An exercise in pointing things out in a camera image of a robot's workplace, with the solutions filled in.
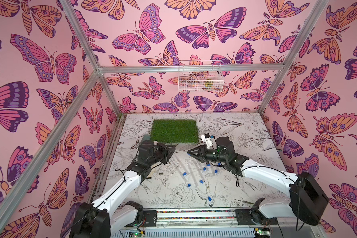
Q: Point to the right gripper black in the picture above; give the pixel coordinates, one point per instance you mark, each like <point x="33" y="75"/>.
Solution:
<point x="202" y="153"/>

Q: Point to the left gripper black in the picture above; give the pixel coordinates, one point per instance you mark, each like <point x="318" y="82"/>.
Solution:
<point x="165" y="151"/>

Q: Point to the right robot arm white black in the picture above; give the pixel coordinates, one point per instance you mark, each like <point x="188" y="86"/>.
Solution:
<point x="304" y="197"/>

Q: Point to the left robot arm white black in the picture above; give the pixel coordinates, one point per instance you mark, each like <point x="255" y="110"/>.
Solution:
<point x="109" y="214"/>

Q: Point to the green artificial grass mat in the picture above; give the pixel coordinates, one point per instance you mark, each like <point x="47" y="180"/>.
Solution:
<point x="172" y="131"/>

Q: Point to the green object in basket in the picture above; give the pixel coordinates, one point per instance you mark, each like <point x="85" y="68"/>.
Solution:
<point x="208" y="84"/>

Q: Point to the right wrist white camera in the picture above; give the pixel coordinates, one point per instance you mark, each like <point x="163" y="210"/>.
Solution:
<point x="208" y="140"/>

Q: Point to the white wire basket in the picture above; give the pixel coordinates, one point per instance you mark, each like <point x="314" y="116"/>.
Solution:
<point x="191" y="78"/>

